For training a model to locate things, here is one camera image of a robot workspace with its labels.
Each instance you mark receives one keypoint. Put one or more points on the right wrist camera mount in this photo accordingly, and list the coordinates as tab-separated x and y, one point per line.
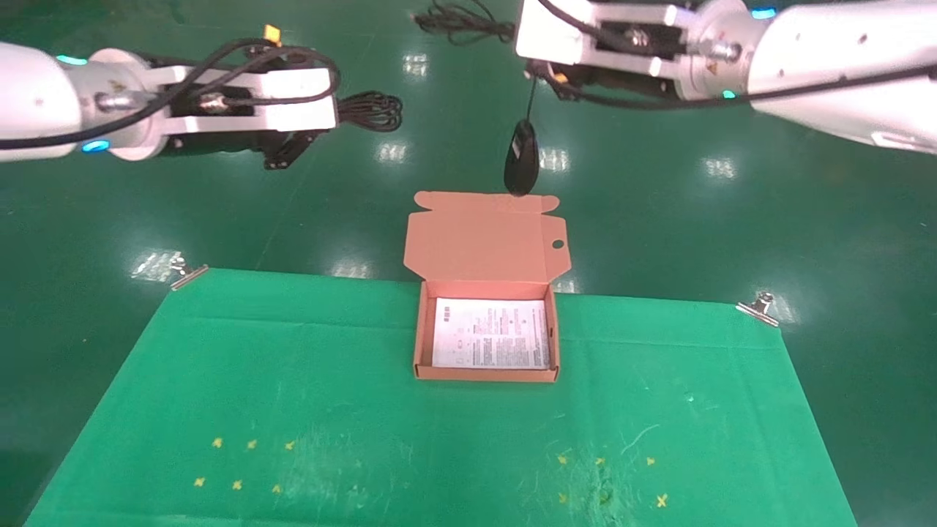
542	44

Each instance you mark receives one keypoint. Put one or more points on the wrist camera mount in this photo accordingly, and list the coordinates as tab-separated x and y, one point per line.
300	116
542	44

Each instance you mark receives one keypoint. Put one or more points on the silver binder clip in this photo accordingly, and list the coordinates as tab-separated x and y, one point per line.
189	274
758	309

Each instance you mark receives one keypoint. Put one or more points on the white printed paper sheet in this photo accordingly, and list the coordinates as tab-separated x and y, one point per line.
490	333

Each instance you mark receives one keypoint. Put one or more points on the orange cardboard box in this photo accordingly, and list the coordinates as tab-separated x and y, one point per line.
476	249

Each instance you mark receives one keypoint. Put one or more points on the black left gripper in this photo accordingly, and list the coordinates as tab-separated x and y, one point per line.
293	146

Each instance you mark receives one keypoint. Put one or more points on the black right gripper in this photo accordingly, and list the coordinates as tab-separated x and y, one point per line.
644	86

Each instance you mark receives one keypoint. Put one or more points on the green table mat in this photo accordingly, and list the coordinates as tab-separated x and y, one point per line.
366	410

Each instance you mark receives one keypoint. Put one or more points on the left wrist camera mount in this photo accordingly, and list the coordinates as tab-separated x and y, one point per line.
300	116

